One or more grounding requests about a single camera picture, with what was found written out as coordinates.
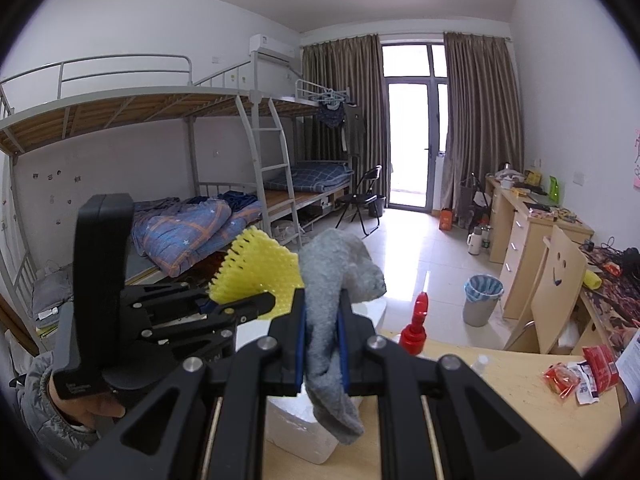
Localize wooden desk with drawers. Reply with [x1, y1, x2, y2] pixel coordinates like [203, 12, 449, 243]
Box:
[486, 175, 596, 321]

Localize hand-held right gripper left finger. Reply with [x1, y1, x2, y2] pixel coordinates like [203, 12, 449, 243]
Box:
[65, 302, 307, 480]

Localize person's left forearm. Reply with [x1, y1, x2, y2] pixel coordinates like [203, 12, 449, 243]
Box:
[19, 350, 101, 467]

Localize white snack wrapper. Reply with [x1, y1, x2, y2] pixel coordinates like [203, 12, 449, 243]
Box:
[570, 362, 601, 406]

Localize blue plaid quilt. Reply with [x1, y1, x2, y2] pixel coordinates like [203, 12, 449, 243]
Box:
[131, 197, 233, 277]

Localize wooden chair with smiley face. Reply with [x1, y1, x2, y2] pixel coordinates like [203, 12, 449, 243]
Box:
[502, 224, 588, 356]

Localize printed paper sheet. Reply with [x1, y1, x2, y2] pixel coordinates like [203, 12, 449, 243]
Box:
[615, 327, 640, 392]

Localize brown curtain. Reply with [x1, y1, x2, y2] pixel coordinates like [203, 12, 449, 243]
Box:
[300, 34, 388, 201]
[442, 31, 525, 211]

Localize glass balcony door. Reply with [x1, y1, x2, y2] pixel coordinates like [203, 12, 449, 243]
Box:
[380, 42, 448, 211]

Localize yellow silicone scrubber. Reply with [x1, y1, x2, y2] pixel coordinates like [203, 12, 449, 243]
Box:
[207, 226, 306, 322]

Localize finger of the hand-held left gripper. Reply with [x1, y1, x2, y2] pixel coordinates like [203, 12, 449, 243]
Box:
[122, 282, 221, 318]
[145, 292, 277, 341]

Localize small red snack packet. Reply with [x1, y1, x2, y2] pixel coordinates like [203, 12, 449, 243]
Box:
[544, 362, 583, 401]

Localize desk with patterned cloth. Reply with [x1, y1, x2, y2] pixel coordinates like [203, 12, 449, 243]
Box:
[577, 245, 640, 361]

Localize black headphones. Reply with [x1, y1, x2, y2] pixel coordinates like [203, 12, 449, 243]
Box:
[619, 247, 640, 277]

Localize hanging dark clothes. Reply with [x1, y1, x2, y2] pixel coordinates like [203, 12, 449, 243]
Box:
[314, 101, 367, 158]

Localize grey sock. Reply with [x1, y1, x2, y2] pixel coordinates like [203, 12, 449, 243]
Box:
[298, 229, 387, 446]

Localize grey metal bunk bed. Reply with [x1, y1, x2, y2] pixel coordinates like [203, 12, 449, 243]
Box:
[250, 62, 362, 233]
[0, 55, 301, 356]

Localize white foam box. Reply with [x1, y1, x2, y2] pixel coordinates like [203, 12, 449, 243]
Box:
[235, 300, 388, 466]

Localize white pump bottle red cap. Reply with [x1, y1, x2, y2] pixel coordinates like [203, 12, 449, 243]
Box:
[398, 291, 431, 356]

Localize grey pillow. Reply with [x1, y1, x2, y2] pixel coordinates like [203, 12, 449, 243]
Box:
[32, 265, 76, 321]

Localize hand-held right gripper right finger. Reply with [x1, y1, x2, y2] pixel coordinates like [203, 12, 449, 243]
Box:
[336, 302, 583, 480]

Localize large red snack packet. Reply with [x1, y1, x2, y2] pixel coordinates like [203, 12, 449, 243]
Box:
[582, 345, 622, 393]

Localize blue checked bedding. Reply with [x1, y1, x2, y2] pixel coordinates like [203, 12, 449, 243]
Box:
[264, 161, 355, 193]

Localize black folding chair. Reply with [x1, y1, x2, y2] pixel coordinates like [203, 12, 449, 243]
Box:
[334, 165, 383, 237]

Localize person's left hand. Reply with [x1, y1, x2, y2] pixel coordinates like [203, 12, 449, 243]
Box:
[50, 385, 127, 432]

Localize grey trash bin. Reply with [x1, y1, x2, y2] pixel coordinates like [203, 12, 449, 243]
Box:
[462, 274, 505, 327]

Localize white air conditioner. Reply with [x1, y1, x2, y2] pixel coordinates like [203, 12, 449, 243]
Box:
[249, 34, 295, 65]

